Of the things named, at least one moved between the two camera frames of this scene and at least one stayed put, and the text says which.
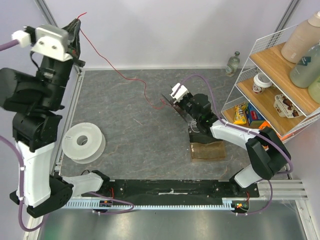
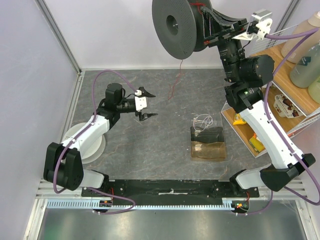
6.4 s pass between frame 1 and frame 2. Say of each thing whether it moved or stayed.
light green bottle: stayed
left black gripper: moved
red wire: moved
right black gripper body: moved
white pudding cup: stayed
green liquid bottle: stayed
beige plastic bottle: stayed
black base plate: stayed
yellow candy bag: stayed
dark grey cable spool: moved
